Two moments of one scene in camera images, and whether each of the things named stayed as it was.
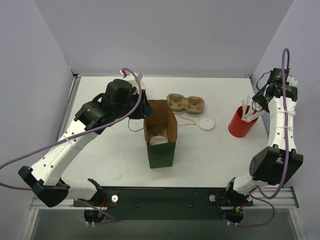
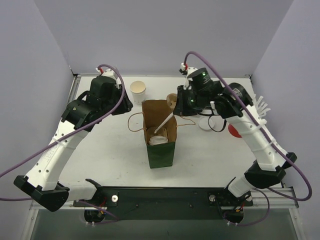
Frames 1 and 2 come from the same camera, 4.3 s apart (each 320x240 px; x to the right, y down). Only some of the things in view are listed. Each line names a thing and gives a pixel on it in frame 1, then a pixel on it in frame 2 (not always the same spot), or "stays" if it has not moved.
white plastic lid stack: [206, 122] stays
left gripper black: [141, 105] → [125, 104]
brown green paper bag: [160, 130] stays
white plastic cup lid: [157, 139] stays
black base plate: [164, 203] stays
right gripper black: [261, 97] → [180, 103]
